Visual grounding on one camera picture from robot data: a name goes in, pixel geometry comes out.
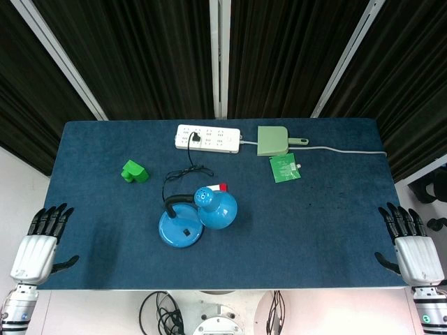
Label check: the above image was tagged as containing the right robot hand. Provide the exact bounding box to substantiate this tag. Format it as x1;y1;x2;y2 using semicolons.
374;202;445;287

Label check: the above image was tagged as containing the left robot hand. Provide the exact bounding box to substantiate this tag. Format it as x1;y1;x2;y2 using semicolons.
10;202;80;285

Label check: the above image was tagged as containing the robot base column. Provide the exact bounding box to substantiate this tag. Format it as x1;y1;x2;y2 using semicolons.
170;290;261;335

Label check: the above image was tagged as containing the blue desk lamp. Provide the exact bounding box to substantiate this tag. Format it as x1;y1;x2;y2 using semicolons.
158;186;239;249

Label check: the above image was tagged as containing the black office chair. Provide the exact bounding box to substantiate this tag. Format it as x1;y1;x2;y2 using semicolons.
406;167;447;232

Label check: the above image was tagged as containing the green plastic block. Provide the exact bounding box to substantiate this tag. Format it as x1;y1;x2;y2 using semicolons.
120;159;150;184

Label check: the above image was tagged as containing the green foil sachet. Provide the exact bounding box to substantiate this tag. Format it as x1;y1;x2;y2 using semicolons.
268;153;303;184

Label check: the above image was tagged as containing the light green dustpan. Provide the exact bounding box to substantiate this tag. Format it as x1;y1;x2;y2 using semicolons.
257;125;309;156

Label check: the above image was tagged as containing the blue table mat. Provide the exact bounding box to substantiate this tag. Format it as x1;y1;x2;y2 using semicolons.
38;117;406;290

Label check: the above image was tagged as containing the white power strip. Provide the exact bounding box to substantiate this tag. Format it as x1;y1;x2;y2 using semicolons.
174;124;242;154

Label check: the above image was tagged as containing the white power strip cable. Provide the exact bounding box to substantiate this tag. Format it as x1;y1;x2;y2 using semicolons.
239;136;388;155

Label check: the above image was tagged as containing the black cable bundle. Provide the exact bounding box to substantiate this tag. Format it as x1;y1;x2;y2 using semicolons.
138;290;185;335

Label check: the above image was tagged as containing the black hanging cable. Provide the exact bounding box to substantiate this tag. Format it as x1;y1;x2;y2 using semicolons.
265;290;288;335

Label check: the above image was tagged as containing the black lamp power cord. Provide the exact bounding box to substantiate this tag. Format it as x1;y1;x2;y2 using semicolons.
161;131;214;202

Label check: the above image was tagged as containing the white frame post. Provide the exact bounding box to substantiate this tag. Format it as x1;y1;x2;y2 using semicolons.
309;0;387;119
9;0;109;121
208;0;232;119

